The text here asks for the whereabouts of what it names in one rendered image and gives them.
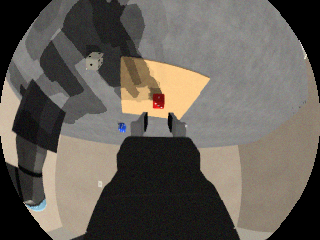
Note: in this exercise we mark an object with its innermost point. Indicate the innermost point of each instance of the tan square mat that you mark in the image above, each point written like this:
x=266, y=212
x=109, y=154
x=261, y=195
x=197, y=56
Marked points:
x=141, y=78

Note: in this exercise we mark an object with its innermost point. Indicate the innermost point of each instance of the blue die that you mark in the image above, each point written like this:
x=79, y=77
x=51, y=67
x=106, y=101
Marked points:
x=122, y=127

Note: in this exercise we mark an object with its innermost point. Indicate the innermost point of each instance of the white die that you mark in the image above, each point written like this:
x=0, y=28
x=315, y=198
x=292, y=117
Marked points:
x=94, y=61

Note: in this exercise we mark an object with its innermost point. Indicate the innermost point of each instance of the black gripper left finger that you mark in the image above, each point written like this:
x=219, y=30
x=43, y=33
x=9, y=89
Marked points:
x=139, y=127

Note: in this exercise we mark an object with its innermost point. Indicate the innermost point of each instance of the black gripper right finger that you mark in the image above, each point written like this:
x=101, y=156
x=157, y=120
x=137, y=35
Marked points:
x=177, y=128

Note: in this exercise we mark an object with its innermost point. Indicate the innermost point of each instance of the red die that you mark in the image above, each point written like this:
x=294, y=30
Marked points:
x=158, y=101

